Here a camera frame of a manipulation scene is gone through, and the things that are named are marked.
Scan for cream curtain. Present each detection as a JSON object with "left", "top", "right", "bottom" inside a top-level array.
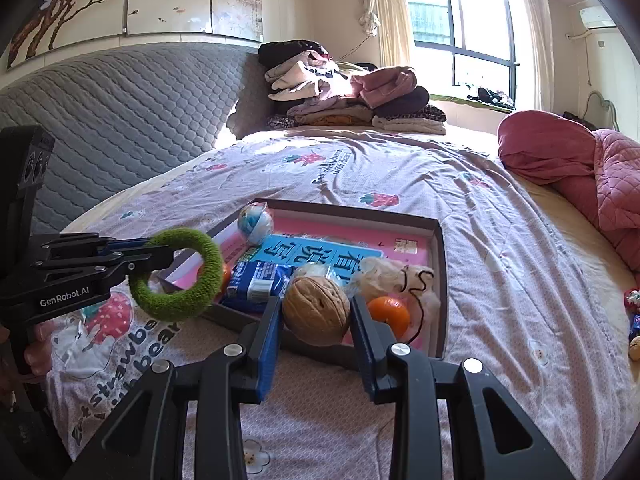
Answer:
[
  {"left": 352, "top": 0, "right": 416, "bottom": 68},
  {"left": 515, "top": 0, "right": 556, "bottom": 116}
]

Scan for white curved metal frame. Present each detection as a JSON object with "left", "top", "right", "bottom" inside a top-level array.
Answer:
[{"left": 586, "top": 91, "right": 621, "bottom": 131}]

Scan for person's left hand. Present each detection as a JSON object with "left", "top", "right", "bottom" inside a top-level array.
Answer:
[{"left": 22, "top": 327, "right": 57, "bottom": 377}]

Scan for white air conditioner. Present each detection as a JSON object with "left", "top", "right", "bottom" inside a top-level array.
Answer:
[{"left": 577, "top": 6, "right": 617, "bottom": 30}]

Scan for grey quilted headboard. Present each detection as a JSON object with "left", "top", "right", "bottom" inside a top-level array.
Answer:
[{"left": 0, "top": 42, "right": 273, "bottom": 241}]

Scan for floral wall panels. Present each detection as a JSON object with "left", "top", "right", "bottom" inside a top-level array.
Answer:
[{"left": 5, "top": 0, "right": 263, "bottom": 68}]

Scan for pink book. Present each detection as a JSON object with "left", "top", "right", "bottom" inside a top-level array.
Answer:
[{"left": 215, "top": 210, "right": 433, "bottom": 346}]

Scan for green fuzzy ring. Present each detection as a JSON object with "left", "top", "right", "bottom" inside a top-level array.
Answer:
[{"left": 129, "top": 228, "right": 225, "bottom": 322}]

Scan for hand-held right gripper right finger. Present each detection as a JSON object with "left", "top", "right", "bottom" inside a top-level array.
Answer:
[{"left": 349, "top": 294, "right": 576, "bottom": 480}]

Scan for pink quilted blanket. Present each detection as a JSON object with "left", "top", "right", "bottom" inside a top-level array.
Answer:
[{"left": 497, "top": 110, "right": 640, "bottom": 273}]

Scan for black bag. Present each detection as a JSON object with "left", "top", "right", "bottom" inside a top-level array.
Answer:
[{"left": 562, "top": 111, "right": 598, "bottom": 131}]

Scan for dark clothes on windowsill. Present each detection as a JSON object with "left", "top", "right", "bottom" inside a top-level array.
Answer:
[{"left": 467, "top": 86, "right": 516, "bottom": 108}]

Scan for orange mandarin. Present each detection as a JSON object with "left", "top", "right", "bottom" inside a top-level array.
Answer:
[
  {"left": 367, "top": 296, "right": 411, "bottom": 341},
  {"left": 197, "top": 262, "right": 233, "bottom": 301}
]

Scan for blue snack packet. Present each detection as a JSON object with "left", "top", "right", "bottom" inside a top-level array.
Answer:
[{"left": 222, "top": 259, "right": 295, "bottom": 316}]

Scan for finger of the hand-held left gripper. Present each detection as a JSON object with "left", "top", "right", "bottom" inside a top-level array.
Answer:
[
  {"left": 42, "top": 245, "right": 177, "bottom": 283},
  {"left": 39, "top": 232, "right": 153, "bottom": 261}
]

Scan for pile of folded clothes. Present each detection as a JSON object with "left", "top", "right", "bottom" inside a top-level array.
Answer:
[{"left": 257, "top": 40, "right": 447, "bottom": 136}]

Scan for strawberry printed bed sheet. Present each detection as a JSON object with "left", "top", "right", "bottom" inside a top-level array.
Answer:
[{"left": 45, "top": 130, "right": 640, "bottom": 480}]

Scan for window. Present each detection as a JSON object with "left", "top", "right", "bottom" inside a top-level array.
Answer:
[{"left": 401, "top": 0, "right": 521, "bottom": 88}]

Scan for shallow grey cardboard box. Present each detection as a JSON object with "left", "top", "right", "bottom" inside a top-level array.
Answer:
[{"left": 157, "top": 198, "right": 448, "bottom": 371}]

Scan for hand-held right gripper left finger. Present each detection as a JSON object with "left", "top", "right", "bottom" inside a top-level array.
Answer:
[{"left": 65, "top": 296, "right": 285, "bottom": 480}]

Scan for multicoloured toy egg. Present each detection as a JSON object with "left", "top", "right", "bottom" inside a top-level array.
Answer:
[{"left": 237, "top": 202, "right": 276, "bottom": 246}]

